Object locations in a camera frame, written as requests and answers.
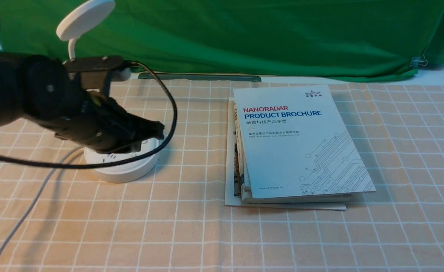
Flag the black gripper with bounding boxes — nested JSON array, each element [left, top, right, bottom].
[[54, 95, 165, 154]]

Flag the white desk lamp with sockets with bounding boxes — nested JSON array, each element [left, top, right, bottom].
[[56, 0, 160, 184]]

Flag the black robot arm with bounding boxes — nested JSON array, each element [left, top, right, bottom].
[[0, 52, 164, 154]]

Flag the bottom booklet with photo cover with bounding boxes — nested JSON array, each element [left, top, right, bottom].
[[224, 98, 347, 211]]

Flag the dark grey bar at table edge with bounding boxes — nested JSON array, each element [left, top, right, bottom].
[[156, 73, 262, 82]]

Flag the beige checked tablecloth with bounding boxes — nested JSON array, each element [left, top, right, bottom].
[[0, 80, 444, 272]]

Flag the white Nanoradar product brochure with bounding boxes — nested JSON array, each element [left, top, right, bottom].
[[233, 85, 376, 200]]

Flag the green backdrop cloth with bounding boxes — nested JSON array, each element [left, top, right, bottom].
[[0, 0, 444, 83]]

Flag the metal binder clip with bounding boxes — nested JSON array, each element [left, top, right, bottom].
[[409, 56, 429, 69]]

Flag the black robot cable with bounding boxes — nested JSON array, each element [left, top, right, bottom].
[[0, 0, 178, 169]]

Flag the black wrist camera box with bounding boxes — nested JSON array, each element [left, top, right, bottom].
[[63, 55, 131, 97]]

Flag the white lamp power cable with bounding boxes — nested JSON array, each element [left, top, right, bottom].
[[0, 147, 84, 272]]

